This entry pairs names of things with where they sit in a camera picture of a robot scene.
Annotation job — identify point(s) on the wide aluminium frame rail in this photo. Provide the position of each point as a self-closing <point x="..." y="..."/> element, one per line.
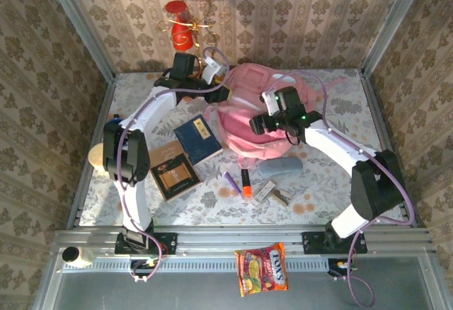
<point x="240" y="237"/>

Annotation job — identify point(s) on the cream round sponge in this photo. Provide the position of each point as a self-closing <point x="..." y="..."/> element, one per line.
<point x="96" y="156"/>

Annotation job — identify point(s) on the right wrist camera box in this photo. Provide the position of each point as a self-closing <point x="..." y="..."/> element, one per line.
<point x="270" y="103"/>

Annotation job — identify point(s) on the small controller board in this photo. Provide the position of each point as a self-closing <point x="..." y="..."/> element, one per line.
<point x="145" y="264"/>
<point x="336" y="265"/>

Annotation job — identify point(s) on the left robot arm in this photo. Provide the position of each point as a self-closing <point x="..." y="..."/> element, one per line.
<point x="152" y="108"/>

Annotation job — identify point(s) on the purple pen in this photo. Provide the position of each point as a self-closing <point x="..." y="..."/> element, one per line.
<point x="231" y="182"/>

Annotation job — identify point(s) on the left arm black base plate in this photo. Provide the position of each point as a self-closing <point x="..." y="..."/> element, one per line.
<point x="170" y="242"/>

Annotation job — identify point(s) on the pink backpack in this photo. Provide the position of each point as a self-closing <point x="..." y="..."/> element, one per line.
<point x="240" y="126"/>

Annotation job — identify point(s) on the grey blue pencil case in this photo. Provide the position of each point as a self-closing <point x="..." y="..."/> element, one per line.
<point x="281" y="166"/>

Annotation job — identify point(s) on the black orange highlighter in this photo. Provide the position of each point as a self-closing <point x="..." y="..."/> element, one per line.
<point x="246" y="184"/>

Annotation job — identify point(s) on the red goblet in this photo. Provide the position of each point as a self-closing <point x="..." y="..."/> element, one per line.
<point x="180" y="35"/>

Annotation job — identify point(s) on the white bottle black cap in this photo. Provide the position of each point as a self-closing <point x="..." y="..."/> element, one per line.
<point x="79" y="257"/>

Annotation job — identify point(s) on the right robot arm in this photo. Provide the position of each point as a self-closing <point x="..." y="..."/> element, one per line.
<point x="336" y="143"/>

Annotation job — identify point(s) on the floral fern print tablecloth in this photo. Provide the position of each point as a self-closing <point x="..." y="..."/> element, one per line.
<point x="318" y="189"/>

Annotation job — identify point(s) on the brown book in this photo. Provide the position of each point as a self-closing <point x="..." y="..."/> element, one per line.
<point x="175" y="179"/>

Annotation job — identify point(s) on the small long white box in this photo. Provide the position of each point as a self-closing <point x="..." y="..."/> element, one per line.
<point x="264" y="192"/>

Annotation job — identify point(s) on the dark blue book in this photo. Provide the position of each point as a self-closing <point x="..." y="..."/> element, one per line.
<point x="198" y="142"/>

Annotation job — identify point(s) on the gold mug tree stand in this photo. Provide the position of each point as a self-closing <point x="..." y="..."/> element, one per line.
<point x="195" y="41"/>

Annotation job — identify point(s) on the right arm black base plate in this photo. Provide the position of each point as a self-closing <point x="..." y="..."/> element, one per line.
<point x="313" y="242"/>

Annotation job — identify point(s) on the orange red candy bag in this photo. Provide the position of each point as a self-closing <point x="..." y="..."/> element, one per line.
<point x="262" y="269"/>

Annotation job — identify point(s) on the aluminium frame post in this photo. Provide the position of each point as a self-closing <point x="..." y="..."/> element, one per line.
<point x="393" y="23"/>
<point x="80" y="27"/>

